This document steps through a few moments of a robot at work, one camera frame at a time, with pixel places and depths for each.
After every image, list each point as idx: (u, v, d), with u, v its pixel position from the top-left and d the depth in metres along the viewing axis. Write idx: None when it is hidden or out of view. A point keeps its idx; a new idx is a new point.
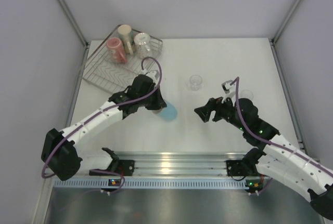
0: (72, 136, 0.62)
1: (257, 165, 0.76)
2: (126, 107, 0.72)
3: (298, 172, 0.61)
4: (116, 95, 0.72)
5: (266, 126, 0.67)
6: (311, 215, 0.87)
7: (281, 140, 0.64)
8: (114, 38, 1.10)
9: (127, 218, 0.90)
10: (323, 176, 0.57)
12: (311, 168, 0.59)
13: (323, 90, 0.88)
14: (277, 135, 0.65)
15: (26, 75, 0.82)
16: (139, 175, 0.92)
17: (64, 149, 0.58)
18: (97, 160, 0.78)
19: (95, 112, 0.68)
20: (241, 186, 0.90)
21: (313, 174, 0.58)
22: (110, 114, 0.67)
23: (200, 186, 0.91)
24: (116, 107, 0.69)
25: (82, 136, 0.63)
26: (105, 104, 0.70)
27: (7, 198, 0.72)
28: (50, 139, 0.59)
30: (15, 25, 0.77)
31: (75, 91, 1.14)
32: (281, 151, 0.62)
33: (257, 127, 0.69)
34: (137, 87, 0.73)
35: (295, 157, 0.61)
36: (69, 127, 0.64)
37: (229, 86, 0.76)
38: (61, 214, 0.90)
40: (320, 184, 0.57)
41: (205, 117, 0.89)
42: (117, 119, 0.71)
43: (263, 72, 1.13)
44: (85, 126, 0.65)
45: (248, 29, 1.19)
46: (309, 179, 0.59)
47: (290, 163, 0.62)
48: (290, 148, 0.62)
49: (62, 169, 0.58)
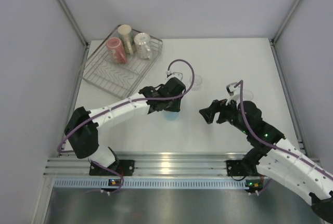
0: (96, 118, 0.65)
1: (257, 166, 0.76)
2: (154, 103, 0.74)
3: (303, 176, 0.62)
4: (147, 89, 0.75)
5: (271, 129, 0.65)
6: (311, 215, 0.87)
7: (285, 145, 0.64)
8: (114, 38, 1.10)
9: (128, 218, 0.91)
10: (328, 183, 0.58)
12: (317, 175, 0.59)
13: (323, 90, 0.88)
14: (282, 139, 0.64)
15: (26, 75, 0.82)
16: (138, 175, 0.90)
17: (87, 128, 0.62)
18: (103, 155, 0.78)
19: (124, 100, 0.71)
20: (241, 186, 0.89)
21: (318, 180, 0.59)
22: (137, 105, 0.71)
23: (200, 186, 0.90)
24: (144, 101, 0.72)
25: (106, 121, 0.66)
26: (136, 95, 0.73)
27: (8, 198, 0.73)
28: (77, 116, 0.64)
30: (14, 25, 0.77)
31: (75, 92, 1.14)
32: (286, 156, 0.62)
33: (262, 130, 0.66)
34: (170, 87, 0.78)
35: (300, 162, 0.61)
36: (97, 108, 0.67)
37: (233, 88, 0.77)
38: (61, 214, 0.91)
40: (325, 191, 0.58)
41: (208, 119, 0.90)
42: (142, 113, 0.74)
43: (263, 72, 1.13)
44: (111, 111, 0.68)
45: (248, 29, 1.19)
46: (313, 184, 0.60)
47: (294, 169, 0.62)
48: (295, 154, 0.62)
49: (80, 146, 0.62)
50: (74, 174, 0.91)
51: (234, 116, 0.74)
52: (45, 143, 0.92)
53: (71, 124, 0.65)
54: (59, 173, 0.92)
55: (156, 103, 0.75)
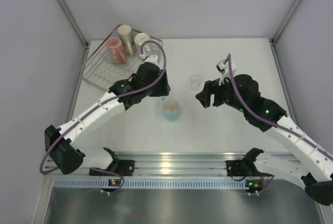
0: (67, 134, 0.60)
1: (255, 162, 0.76)
2: (128, 97, 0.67)
3: (302, 158, 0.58)
4: (117, 84, 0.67)
5: (272, 105, 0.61)
6: (312, 215, 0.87)
7: (286, 123, 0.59)
8: (114, 38, 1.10)
9: (128, 218, 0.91)
10: (330, 166, 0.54)
12: (319, 156, 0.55)
13: (322, 90, 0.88)
14: (284, 117, 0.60)
15: (26, 75, 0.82)
16: (138, 175, 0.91)
17: (62, 147, 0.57)
18: (101, 156, 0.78)
19: (93, 105, 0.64)
20: (241, 186, 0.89)
21: (320, 162, 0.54)
22: (108, 107, 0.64)
23: (200, 186, 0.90)
24: (115, 99, 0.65)
25: (79, 133, 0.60)
26: (105, 95, 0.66)
27: (7, 198, 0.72)
28: (48, 137, 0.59)
30: (14, 26, 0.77)
31: (75, 91, 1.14)
32: (286, 135, 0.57)
33: (261, 106, 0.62)
34: (141, 76, 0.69)
35: (302, 143, 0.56)
36: (67, 123, 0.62)
37: (222, 65, 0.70)
38: (61, 214, 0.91)
40: (325, 174, 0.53)
41: (205, 104, 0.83)
42: (118, 111, 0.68)
43: (263, 72, 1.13)
44: (82, 122, 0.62)
45: (248, 29, 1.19)
46: (313, 167, 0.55)
47: (294, 148, 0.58)
48: (297, 133, 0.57)
49: (63, 165, 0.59)
50: (74, 174, 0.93)
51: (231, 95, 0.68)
52: None
53: (47, 145, 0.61)
54: (59, 173, 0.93)
55: (130, 97, 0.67)
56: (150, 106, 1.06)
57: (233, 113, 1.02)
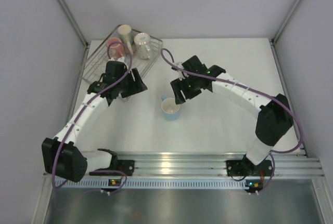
0: (67, 139, 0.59)
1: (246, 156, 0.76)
2: (108, 92, 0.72)
3: (241, 101, 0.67)
4: (93, 85, 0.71)
5: (213, 68, 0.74)
6: (312, 215, 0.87)
7: (225, 77, 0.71)
8: (114, 38, 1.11)
9: (128, 218, 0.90)
10: (259, 100, 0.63)
12: (250, 94, 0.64)
13: (322, 90, 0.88)
14: (222, 73, 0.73)
15: (26, 75, 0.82)
16: (138, 175, 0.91)
17: (66, 151, 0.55)
18: (100, 158, 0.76)
19: (80, 107, 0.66)
20: (241, 186, 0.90)
21: (251, 99, 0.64)
22: (94, 105, 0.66)
23: (200, 186, 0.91)
24: (98, 96, 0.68)
25: (77, 134, 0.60)
26: (87, 97, 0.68)
27: (7, 198, 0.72)
28: (48, 149, 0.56)
30: (14, 26, 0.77)
31: (75, 92, 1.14)
32: (224, 85, 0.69)
33: (204, 71, 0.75)
34: (111, 72, 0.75)
35: (236, 88, 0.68)
36: (61, 130, 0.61)
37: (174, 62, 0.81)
38: (61, 214, 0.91)
40: (256, 106, 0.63)
41: (180, 102, 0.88)
42: (103, 107, 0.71)
43: (263, 72, 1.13)
44: (76, 123, 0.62)
45: (248, 29, 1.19)
46: (248, 104, 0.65)
47: (233, 95, 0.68)
48: (231, 81, 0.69)
49: (71, 171, 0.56)
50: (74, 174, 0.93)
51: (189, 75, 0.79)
52: None
53: (47, 161, 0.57)
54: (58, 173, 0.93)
55: (109, 91, 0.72)
56: (150, 106, 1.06)
57: (233, 113, 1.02)
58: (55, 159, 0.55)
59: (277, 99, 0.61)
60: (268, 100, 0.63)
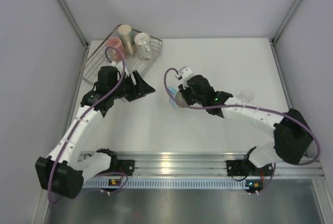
0: (61, 157, 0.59)
1: (249, 158, 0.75)
2: (102, 104, 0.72)
3: (253, 122, 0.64)
4: (86, 96, 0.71)
5: (221, 95, 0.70)
6: (312, 215, 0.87)
7: (232, 101, 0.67)
8: (114, 38, 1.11)
9: (128, 218, 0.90)
10: (272, 118, 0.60)
12: (261, 114, 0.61)
13: (323, 89, 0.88)
14: (230, 97, 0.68)
15: (26, 75, 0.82)
16: (138, 175, 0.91)
17: (60, 171, 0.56)
18: (97, 163, 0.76)
19: (73, 122, 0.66)
20: (241, 186, 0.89)
21: (263, 119, 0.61)
22: (88, 119, 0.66)
23: (201, 186, 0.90)
24: (91, 110, 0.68)
25: (72, 152, 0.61)
26: (80, 110, 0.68)
27: (7, 198, 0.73)
28: (42, 168, 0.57)
30: (14, 26, 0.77)
31: (75, 92, 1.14)
32: (233, 109, 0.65)
33: (213, 97, 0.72)
34: (104, 81, 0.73)
35: (246, 109, 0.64)
36: (55, 148, 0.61)
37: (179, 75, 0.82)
38: (61, 214, 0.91)
40: (270, 125, 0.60)
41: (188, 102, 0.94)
42: (98, 120, 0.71)
43: (263, 72, 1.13)
44: (69, 141, 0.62)
45: (248, 29, 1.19)
46: (261, 125, 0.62)
47: (244, 117, 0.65)
48: (239, 104, 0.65)
49: (66, 189, 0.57)
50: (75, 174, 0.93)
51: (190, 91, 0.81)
52: (45, 143, 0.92)
53: (42, 179, 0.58)
54: None
55: (103, 103, 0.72)
56: (150, 106, 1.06)
57: None
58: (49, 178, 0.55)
59: (291, 115, 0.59)
60: (280, 116, 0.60)
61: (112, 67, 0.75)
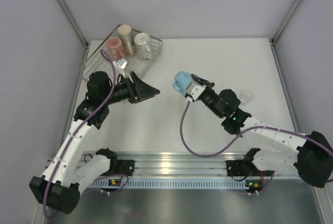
0: (54, 177, 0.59)
1: (253, 161, 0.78)
2: (96, 116, 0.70)
3: (274, 144, 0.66)
4: (79, 109, 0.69)
5: (241, 114, 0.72)
6: (312, 215, 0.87)
7: (252, 121, 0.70)
8: (114, 38, 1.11)
9: (128, 218, 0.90)
10: (294, 141, 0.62)
12: (282, 136, 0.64)
13: (323, 89, 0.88)
14: (249, 118, 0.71)
15: (26, 75, 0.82)
16: (138, 175, 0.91)
17: (53, 191, 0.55)
18: (95, 170, 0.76)
19: (67, 139, 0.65)
20: (241, 186, 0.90)
21: (285, 141, 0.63)
22: (81, 135, 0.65)
23: (201, 186, 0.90)
24: (84, 125, 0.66)
25: (65, 171, 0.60)
26: (73, 125, 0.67)
27: (7, 199, 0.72)
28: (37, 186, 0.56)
30: (14, 25, 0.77)
31: (75, 92, 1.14)
32: (253, 130, 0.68)
33: (234, 114, 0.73)
34: (95, 92, 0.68)
35: (266, 131, 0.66)
36: (49, 168, 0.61)
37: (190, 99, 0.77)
38: (61, 215, 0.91)
40: (293, 148, 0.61)
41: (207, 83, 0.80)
42: (93, 133, 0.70)
43: (263, 72, 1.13)
44: (63, 160, 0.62)
45: (247, 29, 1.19)
46: (284, 147, 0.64)
47: (265, 139, 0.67)
48: (259, 125, 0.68)
49: (62, 207, 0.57)
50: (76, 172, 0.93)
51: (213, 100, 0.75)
52: (45, 143, 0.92)
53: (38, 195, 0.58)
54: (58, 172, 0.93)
55: (97, 115, 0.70)
56: (150, 106, 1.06)
57: None
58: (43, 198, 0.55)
59: (312, 137, 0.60)
60: (303, 139, 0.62)
61: (104, 76, 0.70)
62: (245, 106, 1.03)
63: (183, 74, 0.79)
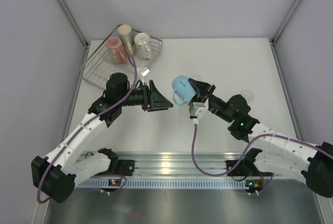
0: (56, 161, 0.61)
1: (254, 162, 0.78)
2: (108, 114, 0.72)
3: (284, 153, 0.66)
4: (94, 104, 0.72)
5: (248, 119, 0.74)
6: (312, 215, 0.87)
7: (260, 128, 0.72)
8: (114, 38, 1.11)
9: (128, 218, 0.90)
10: (305, 151, 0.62)
12: (293, 146, 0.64)
13: (323, 89, 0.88)
14: (257, 123, 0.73)
15: (26, 75, 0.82)
16: (138, 175, 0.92)
17: (52, 174, 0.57)
18: (94, 166, 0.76)
19: (77, 128, 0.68)
20: (241, 185, 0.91)
21: (295, 151, 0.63)
22: (91, 127, 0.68)
23: (201, 186, 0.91)
24: (96, 119, 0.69)
25: (68, 157, 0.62)
26: (86, 117, 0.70)
27: (7, 199, 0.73)
28: (36, 168, 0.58)
30: (14, 25, 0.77)
31: (75, 91, 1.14)
32: (263, 137, 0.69)
33: (242, 120, 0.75)
34: (113, 92, 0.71)
35: (276, 139, 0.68)
36: (53, 150, 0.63)
37: (195, 120, 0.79)
38: (61, 215, 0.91)
40: (304, 158, 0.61)
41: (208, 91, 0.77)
42: (102, 129, 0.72)
43: (262, 72, 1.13)
44: (69, 146, 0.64)
45: (247, 29, 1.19)
46: (293, 157, 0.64)
47: (273, 146, 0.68)
48: (269, 133, 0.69)
49: (55, 193, 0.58)
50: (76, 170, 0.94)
51: (220, 107, 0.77)
52: (45, 143, 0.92)
53: (35, 177, 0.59)
54: None
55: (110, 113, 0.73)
56: None
57: None
58: (41, 179, 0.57)
59: (323, 149, 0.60)
60: (313, 150, 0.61)
61: (123, 78, 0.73)
62: None
63: (179, 82, 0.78)
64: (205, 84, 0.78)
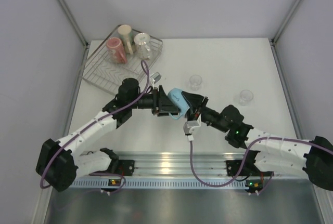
0: (67, 146, 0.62)
1: (255, 163, 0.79)
2: (119, 116, 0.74)
3: (281, 153, 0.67)
4: (109, 104, 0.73)
5: (243, 127, 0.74)
6: (312, 214, 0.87)
7: (255, 133, 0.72)
8: (114, 38, 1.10)
9: (128, 218, 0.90)
10: (299, 148, 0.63)
12: (287, 145, 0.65)
13: (323, 89, 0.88)
14: (251, 129, 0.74)
15: (26, 75, 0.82)
16: (138, 175, 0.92)
17: (62, 158, 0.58)
18: (95, 163, 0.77)
19: (90, 121, 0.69)
20: (241, 185, 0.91)
21: (291, 150, 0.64)
22: (104, 123, 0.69)
23: (200, 186, 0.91)
24: (109, 117, 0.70)
25: (78, 145, 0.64)
26: (100, 113, 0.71)
27: (7, 198, 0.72)
28: (47, 149, 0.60)
30: (14, 25, 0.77)
31: (74, 91, 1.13)
32: (258, 141, 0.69)
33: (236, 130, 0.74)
34: (124, 95, 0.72)
35: (271, 141, 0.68)
36: (66, 136, 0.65)
37: (190, 137, 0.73)
38: (61, 214, 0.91)
40: (299, 156, 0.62)
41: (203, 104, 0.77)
42: (111, 129, 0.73)
43: (262, 72, 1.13)
44: (81, 134, 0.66)
45: (247, 29, 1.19)
46: (291, 155, 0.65)
47: (271, 148, 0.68)
48: (263, 136, 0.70)
49: (59, 179, 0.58)
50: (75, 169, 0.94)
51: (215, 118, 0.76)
52: None
53: (41, 160, 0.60)
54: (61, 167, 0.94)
55: (120, 115, 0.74)
56: None
57: None
58: (49, 163, 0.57)
59: (317, 144, 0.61)
60: (308, 147, 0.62)
61: (135, 83, 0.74)
62: (245, 106, 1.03)
63: (173, 96, 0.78)
64: (199, 96, 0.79)
